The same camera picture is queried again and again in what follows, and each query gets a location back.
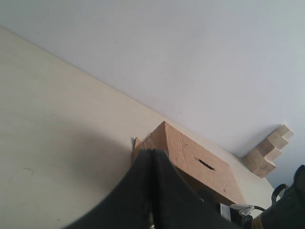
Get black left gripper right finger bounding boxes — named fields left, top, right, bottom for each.
left=152, top=149, right=239, bottom=229

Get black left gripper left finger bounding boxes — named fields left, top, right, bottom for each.
left=66, top=150, right=152, bottom=229

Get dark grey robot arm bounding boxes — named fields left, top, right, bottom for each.
left=68, top=149, right=305, bottom=229

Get brown cardboard slot box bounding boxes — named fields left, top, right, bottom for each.
left=132, top=122, right=246, bottom=205

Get stacked wooden blocks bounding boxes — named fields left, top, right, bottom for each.
left=243, top=125, right=294, bottom=178

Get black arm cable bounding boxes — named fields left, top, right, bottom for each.
left=270, top=183, right=290, bottom=206

